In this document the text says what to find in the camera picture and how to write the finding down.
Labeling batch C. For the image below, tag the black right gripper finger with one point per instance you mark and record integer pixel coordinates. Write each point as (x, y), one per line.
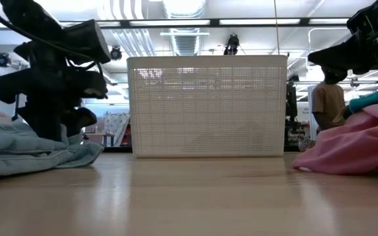
(333, 57)

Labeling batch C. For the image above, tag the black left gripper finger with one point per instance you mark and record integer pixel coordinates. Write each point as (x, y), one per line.
(80, 119)
(41, 124)

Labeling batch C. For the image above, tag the light blue cloth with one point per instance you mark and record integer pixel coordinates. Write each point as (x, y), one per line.
(18, 150)

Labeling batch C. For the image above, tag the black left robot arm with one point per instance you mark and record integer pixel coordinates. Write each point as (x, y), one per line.
(28, 13)

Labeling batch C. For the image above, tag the patterned background cloth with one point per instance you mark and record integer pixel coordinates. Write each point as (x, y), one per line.
(117, 126)

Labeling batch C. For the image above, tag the person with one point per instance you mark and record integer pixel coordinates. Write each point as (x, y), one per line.
(328, 98)

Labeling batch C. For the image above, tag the black ceiling spotlight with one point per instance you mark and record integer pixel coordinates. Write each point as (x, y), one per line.
(115, 53)
(3, 60)

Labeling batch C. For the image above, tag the teal cloth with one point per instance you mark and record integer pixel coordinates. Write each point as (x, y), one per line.
(376, 98)

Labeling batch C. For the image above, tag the white round pillar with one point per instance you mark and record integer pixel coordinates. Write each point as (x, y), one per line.
(310, 108)

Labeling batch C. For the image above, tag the black background rig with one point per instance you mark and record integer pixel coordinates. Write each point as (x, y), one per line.
(291, 98)

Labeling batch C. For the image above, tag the thin hanging pole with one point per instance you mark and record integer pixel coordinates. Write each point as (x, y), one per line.
(276, 26)

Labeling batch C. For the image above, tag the pink cloth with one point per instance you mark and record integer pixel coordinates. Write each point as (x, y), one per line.
(349, 144)

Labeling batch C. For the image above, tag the small patterned background item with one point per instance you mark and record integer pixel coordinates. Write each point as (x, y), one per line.
(307, 144)

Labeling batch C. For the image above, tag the white perforated plastic basket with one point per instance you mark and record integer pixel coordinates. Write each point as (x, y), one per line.
(208, 108)

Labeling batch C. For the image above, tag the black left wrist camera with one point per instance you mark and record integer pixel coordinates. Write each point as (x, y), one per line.
(87, 42)

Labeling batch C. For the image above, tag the black overhead camera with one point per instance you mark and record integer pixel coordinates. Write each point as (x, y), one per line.
(232, 44)

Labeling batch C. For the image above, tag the black overhead frame beam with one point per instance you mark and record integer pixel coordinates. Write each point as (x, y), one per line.
(213, 22)

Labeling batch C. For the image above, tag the silver ceiling duct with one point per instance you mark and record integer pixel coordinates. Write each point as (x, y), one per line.
(185, 39)

